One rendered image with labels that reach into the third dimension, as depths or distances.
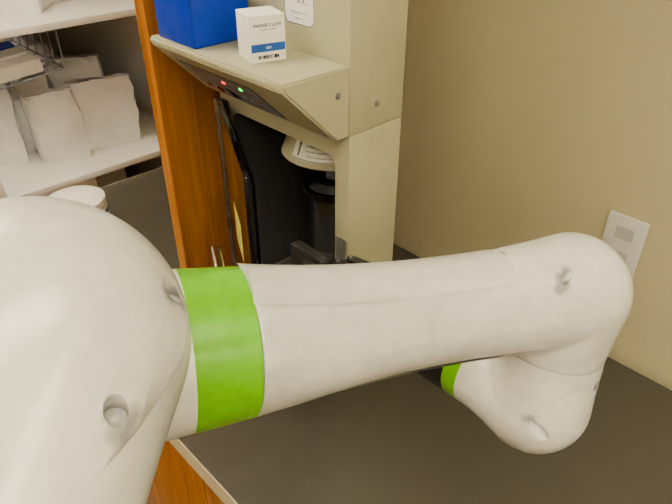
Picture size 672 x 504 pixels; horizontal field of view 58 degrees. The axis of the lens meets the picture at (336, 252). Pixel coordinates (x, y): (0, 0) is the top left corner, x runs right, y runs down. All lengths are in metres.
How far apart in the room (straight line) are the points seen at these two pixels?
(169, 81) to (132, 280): 0.89
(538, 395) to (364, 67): 0.48
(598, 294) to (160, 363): 0.40
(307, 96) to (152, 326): 0.59
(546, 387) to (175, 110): 0.79
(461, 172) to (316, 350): 0.95
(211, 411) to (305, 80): 0.49
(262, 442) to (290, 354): 0.64
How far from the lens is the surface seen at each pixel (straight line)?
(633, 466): 1.12
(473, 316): 0.49
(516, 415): 0.63
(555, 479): 1.06
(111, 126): 2.15
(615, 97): 1.13
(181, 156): 1.17
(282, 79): 0.79
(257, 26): 0.85
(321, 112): 0.82
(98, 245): 0.25
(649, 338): 1.27
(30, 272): 0.23
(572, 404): 0.62
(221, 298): 0.41
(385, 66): 0.89
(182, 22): 0.94
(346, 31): 0.83
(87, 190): 1.53
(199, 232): 1.25
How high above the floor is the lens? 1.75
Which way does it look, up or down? 34 degrees down
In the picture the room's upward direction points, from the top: straight up
